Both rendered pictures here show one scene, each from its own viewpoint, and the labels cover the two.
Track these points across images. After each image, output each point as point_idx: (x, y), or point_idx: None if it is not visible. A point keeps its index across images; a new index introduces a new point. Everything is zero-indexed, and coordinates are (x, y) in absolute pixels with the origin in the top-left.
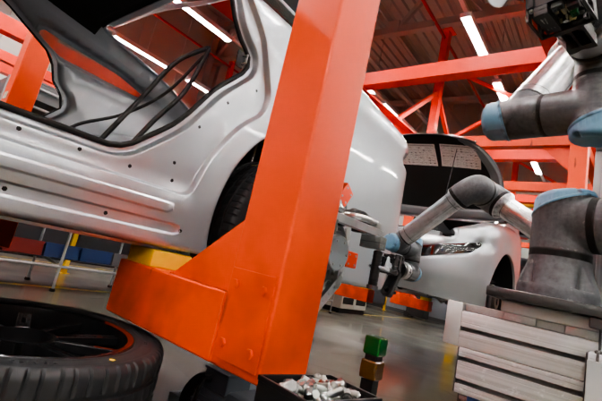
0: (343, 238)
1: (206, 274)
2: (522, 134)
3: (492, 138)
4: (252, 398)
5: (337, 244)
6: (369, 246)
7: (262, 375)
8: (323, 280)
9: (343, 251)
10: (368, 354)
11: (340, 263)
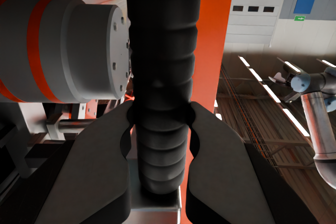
0: (123, 92)
1: None
2: (312, 73)
3: (301, 74)
4: None
5: (125, 67)
6: (132, 159)
7: None
8: None
9: (118, 67)
10: None
11: (115, 33)
